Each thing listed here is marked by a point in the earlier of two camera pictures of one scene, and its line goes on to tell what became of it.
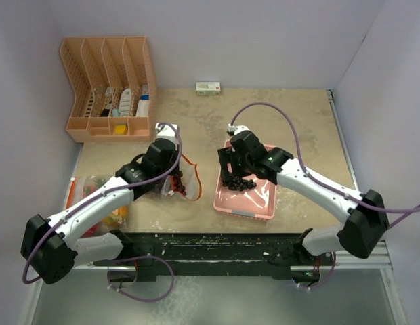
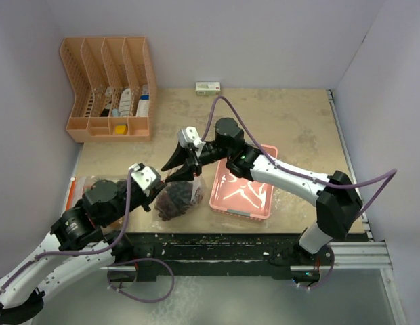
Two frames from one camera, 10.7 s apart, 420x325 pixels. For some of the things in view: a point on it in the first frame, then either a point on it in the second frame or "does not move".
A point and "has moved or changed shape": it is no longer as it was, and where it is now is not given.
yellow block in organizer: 120,129 does not move
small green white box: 210,88 does not move
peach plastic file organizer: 114,89 does not move
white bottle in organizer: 125,103 does not move
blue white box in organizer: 143,105 does not move
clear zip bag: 191,181 has moved or changed shape
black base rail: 283,252 does not move
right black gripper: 227,156 → 187,172
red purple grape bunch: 177,185 has moved or changed shape
